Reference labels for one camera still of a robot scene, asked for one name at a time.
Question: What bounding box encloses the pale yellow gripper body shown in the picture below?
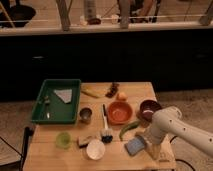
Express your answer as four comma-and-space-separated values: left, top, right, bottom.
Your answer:
135, 132, 161, 160

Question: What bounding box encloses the blue sponge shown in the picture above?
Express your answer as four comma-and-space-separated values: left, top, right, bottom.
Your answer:
124, 137, 146, 156

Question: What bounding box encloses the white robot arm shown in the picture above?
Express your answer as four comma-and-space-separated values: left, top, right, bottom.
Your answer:
136, 106, 213, 160

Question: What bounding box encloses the small metal cup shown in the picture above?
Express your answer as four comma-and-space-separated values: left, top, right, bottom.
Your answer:
79, 107, 92, 124

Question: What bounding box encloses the brown block sponge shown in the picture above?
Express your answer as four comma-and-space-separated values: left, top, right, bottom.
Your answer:
78, 135, 95, 148

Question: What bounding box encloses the green plastic cup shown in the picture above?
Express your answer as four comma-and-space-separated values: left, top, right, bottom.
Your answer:
55, 132, 71, 149

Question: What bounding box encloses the green chili pepper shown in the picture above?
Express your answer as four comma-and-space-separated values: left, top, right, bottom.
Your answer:
119, 121, 140, 141

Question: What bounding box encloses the dark maroon bowl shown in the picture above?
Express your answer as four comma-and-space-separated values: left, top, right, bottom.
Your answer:
137, 100, 162, 122

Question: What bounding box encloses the orange bowl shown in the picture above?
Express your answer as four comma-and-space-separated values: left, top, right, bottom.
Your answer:
107, 101, 133, 125

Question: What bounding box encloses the small orange fruit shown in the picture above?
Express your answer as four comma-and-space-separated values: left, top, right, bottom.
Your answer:
116, 92, 127, 101

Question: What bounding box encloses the dark red toy food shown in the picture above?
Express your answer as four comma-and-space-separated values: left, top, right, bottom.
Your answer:
105, 82, 119, 98

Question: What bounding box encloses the yellow banana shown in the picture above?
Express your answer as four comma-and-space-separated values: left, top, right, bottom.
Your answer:
81, 89, 100, 98

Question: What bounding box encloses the grey folded cloth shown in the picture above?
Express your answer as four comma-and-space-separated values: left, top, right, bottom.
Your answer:
54, 89, 72, 104

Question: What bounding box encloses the green plastic tray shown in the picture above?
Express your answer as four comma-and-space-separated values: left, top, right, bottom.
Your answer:
31, 79, 81, 124

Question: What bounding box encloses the metal spoon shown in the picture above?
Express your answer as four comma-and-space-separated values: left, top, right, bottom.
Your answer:
44, 96, 50, 119

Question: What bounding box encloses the black clamp stand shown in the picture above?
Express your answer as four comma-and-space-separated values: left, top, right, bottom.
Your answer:
0, 127, 34, 171

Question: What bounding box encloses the black floor cable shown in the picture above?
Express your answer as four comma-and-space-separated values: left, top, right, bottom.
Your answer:
169, 134, 198, 171

